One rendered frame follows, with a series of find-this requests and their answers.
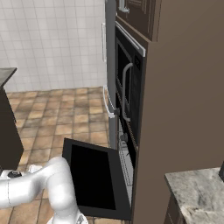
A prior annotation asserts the straight white fridge handle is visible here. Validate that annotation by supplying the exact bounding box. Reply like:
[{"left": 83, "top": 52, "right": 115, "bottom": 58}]
[{"left": 101, "top": 22, "right": 107, "bottom": 63}]

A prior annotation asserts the grey wire oven rack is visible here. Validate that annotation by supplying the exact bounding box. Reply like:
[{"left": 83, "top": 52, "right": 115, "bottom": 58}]
[{"left": 117, "top": 139, "right": 136, "bottom": 188}]

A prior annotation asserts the silver microwave handle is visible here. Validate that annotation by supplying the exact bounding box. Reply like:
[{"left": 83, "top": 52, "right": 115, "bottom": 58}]
[{"left": 121, "top": 62, "right": 134, "bottom": 123}]

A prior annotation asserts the tall brown cabinet housing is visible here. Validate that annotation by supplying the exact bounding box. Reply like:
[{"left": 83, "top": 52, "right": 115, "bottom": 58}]
[{"left": 130, "top": 0, "right": 224, "bottom": 224}]

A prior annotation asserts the black microwave oven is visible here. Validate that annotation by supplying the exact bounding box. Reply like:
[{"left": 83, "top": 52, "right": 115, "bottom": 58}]
[{"left": 114, "top": 20, "right": 147, "bottom": 147}]

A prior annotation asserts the curved white fridge handle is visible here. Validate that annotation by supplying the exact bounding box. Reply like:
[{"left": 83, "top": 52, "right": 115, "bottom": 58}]
[{"left": 102, "top": 85, "right": 116, "bottom": 119}]

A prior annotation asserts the grey fridge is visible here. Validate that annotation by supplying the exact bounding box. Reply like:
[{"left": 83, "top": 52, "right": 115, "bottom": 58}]
[{"left": 104, "top": 0, "right": 119, "bottom": 150}]

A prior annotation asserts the dark object on worktop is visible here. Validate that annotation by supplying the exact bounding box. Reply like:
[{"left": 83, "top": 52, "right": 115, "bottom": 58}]
[{"left": 218, "top": 161, "right": 224, "bottom": 182}]

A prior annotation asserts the black built-in oven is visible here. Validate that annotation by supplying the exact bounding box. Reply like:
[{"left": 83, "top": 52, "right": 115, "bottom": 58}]
[{"left": 115, "top": 93, "right": 138, "bottom": 205}]

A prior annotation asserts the silver cupboard handle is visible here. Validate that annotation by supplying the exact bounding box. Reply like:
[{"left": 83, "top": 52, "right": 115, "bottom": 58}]
[{"left": 118, "top": 0, "right": 130, "bottom": 15}]

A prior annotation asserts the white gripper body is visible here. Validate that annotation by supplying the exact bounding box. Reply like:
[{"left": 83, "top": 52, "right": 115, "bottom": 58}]
[{"left": 27, "top": 164, "right": 44, "bottom": 175}]

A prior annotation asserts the black oven door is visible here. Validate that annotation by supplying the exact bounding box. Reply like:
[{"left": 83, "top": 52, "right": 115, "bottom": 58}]
[{"left": 61, "top": 137, "right": 132, "bottom": 221}]

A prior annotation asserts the dark counter cabinet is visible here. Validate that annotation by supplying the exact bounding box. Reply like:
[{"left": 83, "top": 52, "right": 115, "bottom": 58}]
[{"left": 0, "top": 67, "right": 25, "bottom": 172}]

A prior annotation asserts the dark brown cupboard door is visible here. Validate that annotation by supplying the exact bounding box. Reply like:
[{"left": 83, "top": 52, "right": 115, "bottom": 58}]
[{"left": 115, "top": 0, "right": 163, "bottom": 42}]

